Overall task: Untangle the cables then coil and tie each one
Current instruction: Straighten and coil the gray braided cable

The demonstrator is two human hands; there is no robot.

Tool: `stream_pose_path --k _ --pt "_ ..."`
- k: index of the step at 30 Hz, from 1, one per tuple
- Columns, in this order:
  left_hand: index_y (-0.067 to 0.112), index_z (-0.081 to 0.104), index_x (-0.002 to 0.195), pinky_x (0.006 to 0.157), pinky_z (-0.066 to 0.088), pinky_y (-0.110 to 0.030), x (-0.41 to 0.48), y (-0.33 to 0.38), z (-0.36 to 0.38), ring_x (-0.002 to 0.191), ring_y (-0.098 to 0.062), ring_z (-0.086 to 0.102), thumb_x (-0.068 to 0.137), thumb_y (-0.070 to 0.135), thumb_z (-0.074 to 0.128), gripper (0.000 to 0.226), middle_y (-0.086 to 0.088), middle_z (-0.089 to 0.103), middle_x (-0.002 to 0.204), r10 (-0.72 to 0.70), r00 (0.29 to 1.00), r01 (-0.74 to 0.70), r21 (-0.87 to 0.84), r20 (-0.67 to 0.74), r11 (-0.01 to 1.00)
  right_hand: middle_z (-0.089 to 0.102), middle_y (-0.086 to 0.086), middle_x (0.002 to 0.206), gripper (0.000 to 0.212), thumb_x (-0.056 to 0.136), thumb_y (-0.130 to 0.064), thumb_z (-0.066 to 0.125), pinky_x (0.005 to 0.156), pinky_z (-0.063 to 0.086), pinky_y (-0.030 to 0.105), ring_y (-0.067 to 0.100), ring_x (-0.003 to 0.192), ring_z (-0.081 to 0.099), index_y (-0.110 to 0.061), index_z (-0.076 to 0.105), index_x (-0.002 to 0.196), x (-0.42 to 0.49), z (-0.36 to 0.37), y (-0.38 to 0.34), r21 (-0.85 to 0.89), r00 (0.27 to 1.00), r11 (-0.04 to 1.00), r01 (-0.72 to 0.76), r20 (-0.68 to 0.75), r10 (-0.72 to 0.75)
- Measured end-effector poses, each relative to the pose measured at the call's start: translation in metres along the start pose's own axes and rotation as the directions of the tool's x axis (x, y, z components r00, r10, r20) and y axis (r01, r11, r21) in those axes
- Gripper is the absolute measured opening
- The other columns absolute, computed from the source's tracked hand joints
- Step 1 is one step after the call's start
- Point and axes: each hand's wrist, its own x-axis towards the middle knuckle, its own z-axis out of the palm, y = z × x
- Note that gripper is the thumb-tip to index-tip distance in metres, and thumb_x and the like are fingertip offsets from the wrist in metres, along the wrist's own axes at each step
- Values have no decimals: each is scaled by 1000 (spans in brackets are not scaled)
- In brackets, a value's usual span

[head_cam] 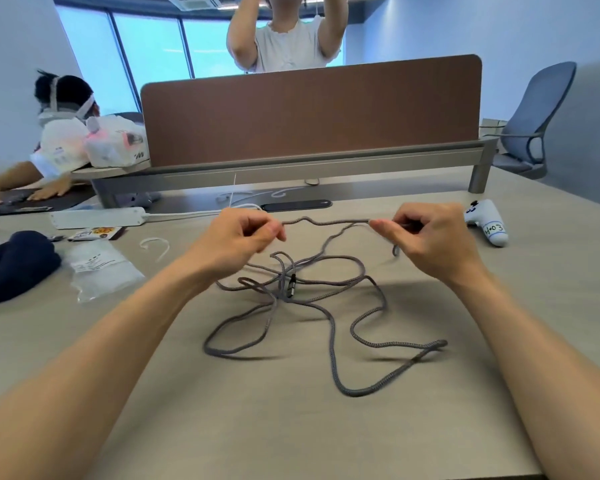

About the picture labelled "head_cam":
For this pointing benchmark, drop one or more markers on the navy baseball cap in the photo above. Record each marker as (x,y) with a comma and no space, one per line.
(15,267)

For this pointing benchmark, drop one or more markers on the white printed snack packet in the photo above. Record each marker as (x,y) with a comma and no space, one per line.
(97,233)

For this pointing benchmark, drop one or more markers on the white ceiling air vent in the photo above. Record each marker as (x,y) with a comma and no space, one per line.
(195,1)

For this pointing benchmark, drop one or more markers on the white power strip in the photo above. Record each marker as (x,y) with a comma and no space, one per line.
(97,218)

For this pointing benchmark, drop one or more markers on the black flat tablet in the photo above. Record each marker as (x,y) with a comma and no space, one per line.
(55,199)

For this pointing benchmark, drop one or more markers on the round beige shelf board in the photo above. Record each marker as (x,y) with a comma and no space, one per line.
(105,170)

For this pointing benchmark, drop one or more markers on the grey office chair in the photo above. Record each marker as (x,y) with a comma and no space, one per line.
(129,116)
(540,104)

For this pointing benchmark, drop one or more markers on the person's left hand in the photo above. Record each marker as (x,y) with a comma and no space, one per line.
(230,244)

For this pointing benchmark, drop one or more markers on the white tissue pack pink label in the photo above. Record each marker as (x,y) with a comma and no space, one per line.
(112,144)

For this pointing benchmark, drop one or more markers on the large glass window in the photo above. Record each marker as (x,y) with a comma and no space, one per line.
(150,54)

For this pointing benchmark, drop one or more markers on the white labelled hand controller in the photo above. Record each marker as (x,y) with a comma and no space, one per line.
(490,224)

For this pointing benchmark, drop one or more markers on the small purple candy wrapper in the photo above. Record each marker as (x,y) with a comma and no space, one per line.
(56,238)

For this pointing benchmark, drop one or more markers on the person's right forearm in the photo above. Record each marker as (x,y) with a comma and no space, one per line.
(545,374)

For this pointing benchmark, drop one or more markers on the person's right hand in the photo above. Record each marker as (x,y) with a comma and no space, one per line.
(440,239)

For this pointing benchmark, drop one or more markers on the brown desk divider panel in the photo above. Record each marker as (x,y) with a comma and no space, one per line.
(310,114)

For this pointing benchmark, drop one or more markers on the person's left forearm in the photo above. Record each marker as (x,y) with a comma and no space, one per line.
(90,374)

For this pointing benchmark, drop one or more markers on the grey metal desk shelf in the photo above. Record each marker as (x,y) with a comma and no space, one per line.
(305,169)

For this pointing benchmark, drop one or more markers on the white head-mounted headset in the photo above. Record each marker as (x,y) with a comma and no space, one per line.
(55,114)

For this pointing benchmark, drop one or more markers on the small white rounded object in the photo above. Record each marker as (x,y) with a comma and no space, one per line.
(142,198)

